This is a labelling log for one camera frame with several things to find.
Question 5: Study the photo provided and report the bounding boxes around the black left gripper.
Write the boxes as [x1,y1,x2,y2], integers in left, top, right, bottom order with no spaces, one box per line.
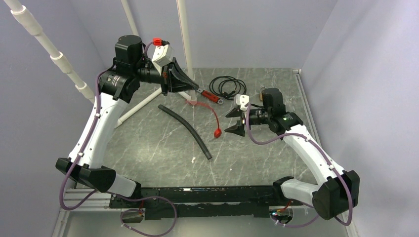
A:
[133,57,199,96]

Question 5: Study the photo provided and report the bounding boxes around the red wire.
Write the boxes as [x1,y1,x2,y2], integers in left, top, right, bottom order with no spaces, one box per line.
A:
[185,99,223,139]

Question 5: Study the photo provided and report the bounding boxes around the brass padlock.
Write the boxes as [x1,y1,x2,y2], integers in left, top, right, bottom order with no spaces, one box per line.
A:
[259,87,266,101]

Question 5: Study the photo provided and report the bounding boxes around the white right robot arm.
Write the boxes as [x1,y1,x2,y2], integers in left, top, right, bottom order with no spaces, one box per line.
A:
[225,88,360,226]

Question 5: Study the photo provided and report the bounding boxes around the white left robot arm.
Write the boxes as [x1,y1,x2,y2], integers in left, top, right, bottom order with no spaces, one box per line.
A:
[55,35,198,207]

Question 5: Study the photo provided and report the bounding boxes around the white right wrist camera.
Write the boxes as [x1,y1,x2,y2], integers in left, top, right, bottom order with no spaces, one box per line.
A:
[234,94,251,111]

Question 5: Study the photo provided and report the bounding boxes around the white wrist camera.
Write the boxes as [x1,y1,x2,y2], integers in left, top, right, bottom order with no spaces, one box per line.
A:
[152,38,173,69]
[234,94,251,111]

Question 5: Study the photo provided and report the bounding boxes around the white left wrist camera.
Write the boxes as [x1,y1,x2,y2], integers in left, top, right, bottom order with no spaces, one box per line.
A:
[152,38,173,69]

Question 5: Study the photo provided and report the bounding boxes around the red handled adjustable wrench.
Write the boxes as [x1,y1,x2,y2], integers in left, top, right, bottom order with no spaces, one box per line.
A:
[196,88,224,105]

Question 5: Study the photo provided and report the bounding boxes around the coiled black cable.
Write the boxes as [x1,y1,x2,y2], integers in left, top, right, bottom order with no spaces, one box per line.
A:
[209,76,247,101]

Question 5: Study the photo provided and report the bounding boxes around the black corrugated hose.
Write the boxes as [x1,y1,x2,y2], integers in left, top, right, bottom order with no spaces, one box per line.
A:
[158,104,213,160]

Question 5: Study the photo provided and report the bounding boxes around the black mounting rail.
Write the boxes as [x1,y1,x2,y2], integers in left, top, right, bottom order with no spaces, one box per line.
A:
[109,185,301,220]

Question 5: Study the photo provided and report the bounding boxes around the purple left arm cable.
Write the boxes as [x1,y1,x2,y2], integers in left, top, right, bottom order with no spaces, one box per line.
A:
[59,40,178,237]

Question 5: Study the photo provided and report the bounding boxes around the aluminium frame rail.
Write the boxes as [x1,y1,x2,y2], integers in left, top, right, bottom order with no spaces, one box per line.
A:
[52,188,328,237]

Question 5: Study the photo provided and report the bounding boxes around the white pvc pipe frame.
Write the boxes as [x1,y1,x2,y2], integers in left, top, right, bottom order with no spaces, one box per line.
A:
[4,0,197,127]

